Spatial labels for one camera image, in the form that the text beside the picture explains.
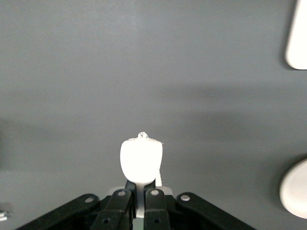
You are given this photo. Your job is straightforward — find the white power plug with cord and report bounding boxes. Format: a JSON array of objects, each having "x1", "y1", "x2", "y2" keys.
[{"x1": 0, "y1": 202, "x2": 11, "y2": 221}]

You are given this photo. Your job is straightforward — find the cream tray with bunny print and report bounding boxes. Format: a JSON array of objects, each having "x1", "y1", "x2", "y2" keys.
[{"x1": 284, "y1": 0, "x2": 307, "y2": 71}]

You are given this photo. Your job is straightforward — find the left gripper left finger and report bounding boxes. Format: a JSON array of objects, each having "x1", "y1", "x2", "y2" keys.
[{"x1": 14, "y1": 179, "x2": 138, "y2": 230}]

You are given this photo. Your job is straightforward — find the white steamed bun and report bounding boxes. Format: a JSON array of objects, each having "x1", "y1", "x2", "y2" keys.
[{"x1": 119, "y1": 131, "x2": 164, "y2": 187}]

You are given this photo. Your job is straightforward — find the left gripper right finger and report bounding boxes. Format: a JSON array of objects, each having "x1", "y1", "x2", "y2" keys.
[{"x1": 143, "y1": 179, "x2": 258, "y2": 230}]

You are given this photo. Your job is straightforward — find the round white plate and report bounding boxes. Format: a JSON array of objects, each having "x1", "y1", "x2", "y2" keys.
[{"x1": 279, "y1": 159, "x2": 307, "y2": 219}]

